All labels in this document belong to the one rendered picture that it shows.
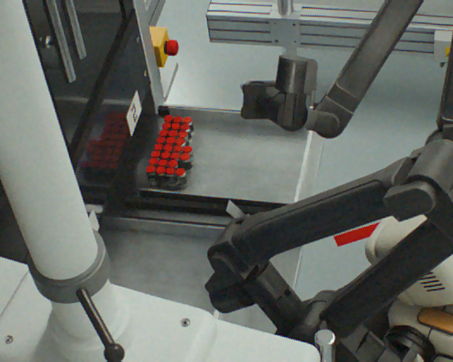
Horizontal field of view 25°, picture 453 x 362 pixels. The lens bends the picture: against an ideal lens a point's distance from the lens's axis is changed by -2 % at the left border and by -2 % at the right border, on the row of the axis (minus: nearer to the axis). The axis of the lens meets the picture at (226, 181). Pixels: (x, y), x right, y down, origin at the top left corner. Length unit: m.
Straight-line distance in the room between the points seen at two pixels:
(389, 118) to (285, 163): 1.38
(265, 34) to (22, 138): 2.37
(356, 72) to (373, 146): 1.79
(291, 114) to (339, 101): 0.09
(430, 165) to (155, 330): 0.39
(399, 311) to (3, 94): 0.91
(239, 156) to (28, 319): 1.16
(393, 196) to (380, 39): 0.52
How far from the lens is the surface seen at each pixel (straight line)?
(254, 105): 1.85
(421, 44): 3.19
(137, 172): 2.32
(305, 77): 1.76
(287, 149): 2.31
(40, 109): 0.90
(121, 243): 2.19
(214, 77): 3.83
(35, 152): 0.93
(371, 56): 1.75
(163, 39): 2.42
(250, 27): 3.23
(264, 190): 2.24
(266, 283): 1.54
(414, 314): 1.61
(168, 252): 2.15
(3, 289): 1.32
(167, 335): 1.18
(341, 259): 3.22
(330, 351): 1.29
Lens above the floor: 2.56
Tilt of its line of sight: 48 degrees down
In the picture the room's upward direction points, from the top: 9 degrees counter-clockwise
